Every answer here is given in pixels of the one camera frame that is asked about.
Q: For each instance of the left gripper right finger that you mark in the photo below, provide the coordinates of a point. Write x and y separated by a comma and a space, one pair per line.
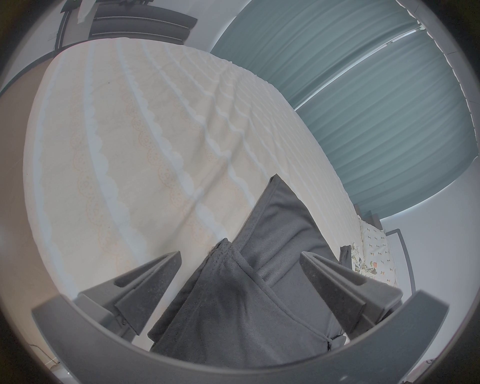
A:
337, 294

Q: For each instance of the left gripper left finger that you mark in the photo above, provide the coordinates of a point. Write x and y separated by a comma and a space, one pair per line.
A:
150, 290

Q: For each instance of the black T-shirt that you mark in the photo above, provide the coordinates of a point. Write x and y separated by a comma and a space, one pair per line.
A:
232, 318

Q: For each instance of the bed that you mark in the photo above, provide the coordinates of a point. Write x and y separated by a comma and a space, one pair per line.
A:
131, 131

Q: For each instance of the white printed pyjama garment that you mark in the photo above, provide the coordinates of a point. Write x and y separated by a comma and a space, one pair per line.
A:
363, 260

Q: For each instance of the white printed pillow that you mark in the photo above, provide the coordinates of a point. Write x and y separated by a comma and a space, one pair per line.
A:
380, 251

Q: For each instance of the grey bedside table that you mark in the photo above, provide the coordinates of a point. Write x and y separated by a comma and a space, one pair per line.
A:
369, 219

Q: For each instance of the blue-green curtain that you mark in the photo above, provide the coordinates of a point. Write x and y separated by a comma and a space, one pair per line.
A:
393, 131
307, 41

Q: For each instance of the dark grey chest of drawers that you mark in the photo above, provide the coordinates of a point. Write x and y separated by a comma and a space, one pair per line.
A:
150, 24

